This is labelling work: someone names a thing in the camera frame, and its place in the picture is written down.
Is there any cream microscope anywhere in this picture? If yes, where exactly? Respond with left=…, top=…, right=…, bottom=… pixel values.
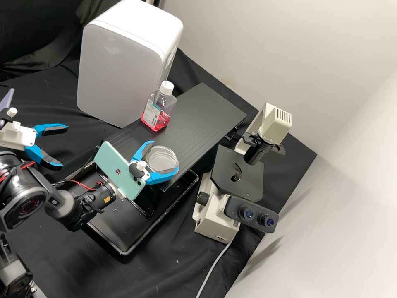
left=192, top=102, right=294, bottom=246

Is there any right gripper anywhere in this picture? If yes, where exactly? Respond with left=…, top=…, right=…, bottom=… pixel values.
left=111, top=140, right=180, bottom=200

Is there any left wrist camera phone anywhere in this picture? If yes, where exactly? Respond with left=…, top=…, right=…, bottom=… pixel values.
left=0, top=88, right=22, bottom=131

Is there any petri dish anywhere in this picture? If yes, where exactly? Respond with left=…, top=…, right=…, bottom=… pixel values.
left=145, top=145, right=180, bottom=173

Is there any white box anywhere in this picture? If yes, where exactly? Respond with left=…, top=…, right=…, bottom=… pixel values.
left=76, top=0, right=184, bottom=129

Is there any red liquid bottle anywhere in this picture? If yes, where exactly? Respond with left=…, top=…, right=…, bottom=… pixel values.
left=141, top=80, right=178, bottom=133

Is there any black tray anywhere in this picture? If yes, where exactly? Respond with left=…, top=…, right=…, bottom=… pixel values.
left=83, top=169, right=199, bottom=256

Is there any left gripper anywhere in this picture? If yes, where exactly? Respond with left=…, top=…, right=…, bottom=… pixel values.
left=0, top=122, right=69, bottom=172

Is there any right wrist camera phone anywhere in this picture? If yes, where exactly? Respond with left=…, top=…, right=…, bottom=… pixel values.
left=94, top=140, right=152, bottom=202

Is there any wrist camera phone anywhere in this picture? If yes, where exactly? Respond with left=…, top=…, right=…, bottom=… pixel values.
left=0, top=88, right=22, bottom=131
left=94, top=140, right=152, bottom=202

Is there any grey cable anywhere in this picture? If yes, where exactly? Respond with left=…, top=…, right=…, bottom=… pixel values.
left=194, top=238, right=234, bottom=298

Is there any black platform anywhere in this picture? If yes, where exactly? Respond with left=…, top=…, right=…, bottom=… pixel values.
left=93, top=82, right=248, bottom=220

